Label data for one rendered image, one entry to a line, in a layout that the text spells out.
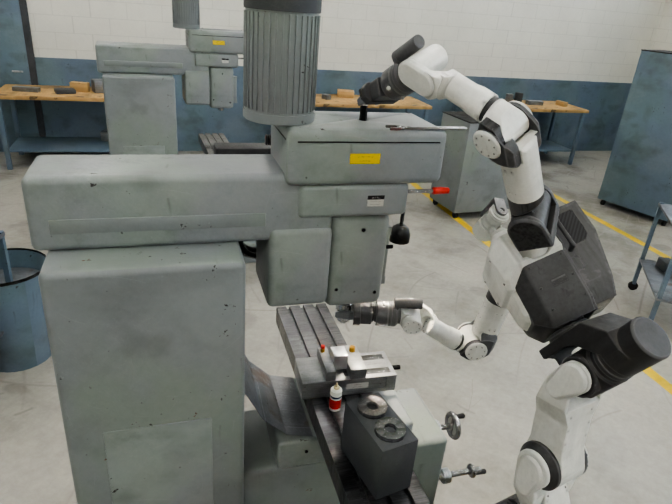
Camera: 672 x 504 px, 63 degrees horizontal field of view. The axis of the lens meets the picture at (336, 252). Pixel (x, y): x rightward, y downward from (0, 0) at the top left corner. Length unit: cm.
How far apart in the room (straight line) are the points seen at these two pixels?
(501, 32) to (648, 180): 340
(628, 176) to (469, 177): 225
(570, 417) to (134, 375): 120
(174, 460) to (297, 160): 98
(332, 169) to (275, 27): 39
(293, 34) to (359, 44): 706
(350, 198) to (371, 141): 17
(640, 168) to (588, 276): 606
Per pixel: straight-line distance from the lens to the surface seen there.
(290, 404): 208
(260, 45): 149
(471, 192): 638
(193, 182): 150
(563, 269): 160
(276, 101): 149
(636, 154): 766
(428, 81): 136
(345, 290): 174
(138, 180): 150
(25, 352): 383
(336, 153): 152
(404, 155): 159
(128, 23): 805
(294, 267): 163
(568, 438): 174
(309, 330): 236
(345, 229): 164
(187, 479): 191
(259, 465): 206
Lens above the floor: 222
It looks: 25 degrees down
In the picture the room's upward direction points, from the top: 5 degrees clockwise
